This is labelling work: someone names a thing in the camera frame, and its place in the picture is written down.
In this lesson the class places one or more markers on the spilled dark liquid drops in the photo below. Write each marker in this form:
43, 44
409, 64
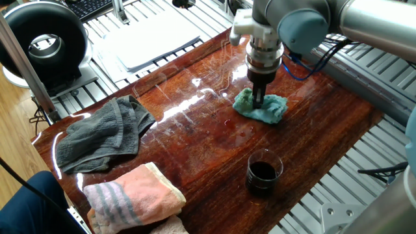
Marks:
229, 123

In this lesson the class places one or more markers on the aluminium profile beam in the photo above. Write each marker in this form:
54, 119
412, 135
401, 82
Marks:
29, 71

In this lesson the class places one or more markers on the glass beaker with dark liquid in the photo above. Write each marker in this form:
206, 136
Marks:
263, 175

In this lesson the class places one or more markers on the white paper sheet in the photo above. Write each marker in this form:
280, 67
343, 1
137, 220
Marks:
149, 42

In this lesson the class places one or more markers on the grey towel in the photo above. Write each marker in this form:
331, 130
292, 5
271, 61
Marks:
100, 136

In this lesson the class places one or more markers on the black keyboard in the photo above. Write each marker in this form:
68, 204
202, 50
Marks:
87, 8

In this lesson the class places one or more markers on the person's leg blue trousers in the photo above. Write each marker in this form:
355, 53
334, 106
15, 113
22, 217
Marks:
32, 211

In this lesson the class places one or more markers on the white printed wrist bracket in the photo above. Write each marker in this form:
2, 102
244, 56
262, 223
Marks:
252, 27

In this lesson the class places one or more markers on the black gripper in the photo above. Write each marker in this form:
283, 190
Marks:
261, 78

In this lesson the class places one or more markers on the light teal fluffy cloth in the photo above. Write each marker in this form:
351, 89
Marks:
271, 109

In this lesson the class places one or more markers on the pale pink fluffy cloth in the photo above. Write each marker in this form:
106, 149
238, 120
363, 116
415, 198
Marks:
170, 227

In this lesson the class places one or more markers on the pink striped towel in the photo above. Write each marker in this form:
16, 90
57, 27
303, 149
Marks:
136, 195

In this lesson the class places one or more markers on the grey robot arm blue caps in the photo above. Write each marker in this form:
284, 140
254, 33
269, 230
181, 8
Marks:
341, 22

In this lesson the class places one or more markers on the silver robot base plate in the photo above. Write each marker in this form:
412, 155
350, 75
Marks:
338, 214

